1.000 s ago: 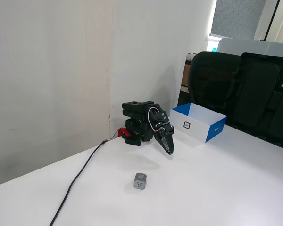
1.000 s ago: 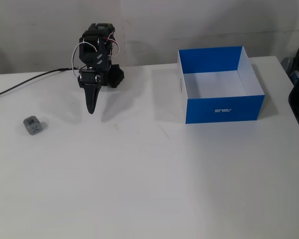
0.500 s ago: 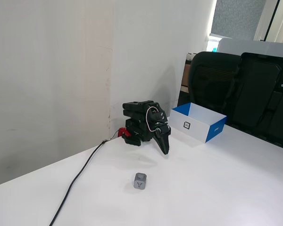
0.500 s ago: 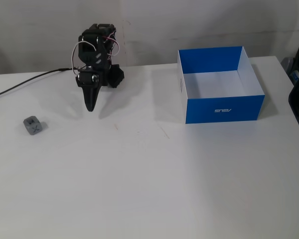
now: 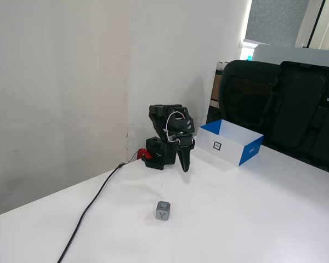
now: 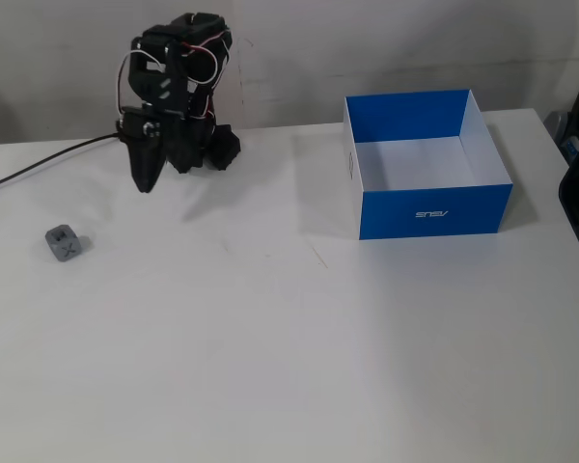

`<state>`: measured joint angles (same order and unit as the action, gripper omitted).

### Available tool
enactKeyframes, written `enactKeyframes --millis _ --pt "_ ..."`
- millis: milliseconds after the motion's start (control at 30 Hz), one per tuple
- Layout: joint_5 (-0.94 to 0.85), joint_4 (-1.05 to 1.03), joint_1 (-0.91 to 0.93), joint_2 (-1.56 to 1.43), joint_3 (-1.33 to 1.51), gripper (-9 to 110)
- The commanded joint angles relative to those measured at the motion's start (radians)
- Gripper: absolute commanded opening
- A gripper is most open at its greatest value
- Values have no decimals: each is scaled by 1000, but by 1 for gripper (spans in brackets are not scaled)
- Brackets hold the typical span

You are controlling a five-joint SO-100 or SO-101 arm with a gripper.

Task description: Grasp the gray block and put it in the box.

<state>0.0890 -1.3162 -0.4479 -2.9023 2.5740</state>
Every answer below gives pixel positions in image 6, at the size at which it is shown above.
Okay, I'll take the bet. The black power cable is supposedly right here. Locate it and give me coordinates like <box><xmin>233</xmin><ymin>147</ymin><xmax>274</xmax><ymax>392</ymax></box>
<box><xmin>0</xmin><ymin>132</ymin><xmax>121</xmax><ymax>196</ymax></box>

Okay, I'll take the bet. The gray block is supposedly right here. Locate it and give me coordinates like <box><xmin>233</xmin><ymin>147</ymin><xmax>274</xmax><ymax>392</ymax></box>
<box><xmin>44</xmin><ymin>224</ymin><xmax>89</xmax><ymax>264</ymax></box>

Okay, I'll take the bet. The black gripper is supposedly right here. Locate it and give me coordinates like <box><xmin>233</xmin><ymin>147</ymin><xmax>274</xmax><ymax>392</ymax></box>
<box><xmin>116</xmin><ymin>107</ymin><xmax>169</xmax><ymax>195</ymax></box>

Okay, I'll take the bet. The blue and white cardboard box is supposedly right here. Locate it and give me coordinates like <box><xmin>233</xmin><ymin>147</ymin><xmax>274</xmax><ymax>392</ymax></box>
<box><xmin>342</xmin><ymin>88</ymin><xmax>514</xmax><ymax>241</ymax></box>

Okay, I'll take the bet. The white servo wire loop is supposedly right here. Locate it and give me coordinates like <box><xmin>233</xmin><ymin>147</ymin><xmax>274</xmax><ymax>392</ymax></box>
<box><xmin>116</xmin><ymin>49</ymin><xmax>142</xmax><ymax>127</ymax></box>

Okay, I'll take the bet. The red white servo wire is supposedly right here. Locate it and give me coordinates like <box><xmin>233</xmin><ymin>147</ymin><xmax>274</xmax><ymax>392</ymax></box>
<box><xmin>186</xmin><ymin>43</ymin><xmax>229</xmax><ymax>87</ymax></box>

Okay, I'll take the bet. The gray plastic object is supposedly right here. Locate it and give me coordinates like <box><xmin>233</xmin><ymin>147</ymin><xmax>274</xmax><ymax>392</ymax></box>
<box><xmin>544</xmin><ymin>109</ymin><xmax>579</xmax><ymax>168</ymax></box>

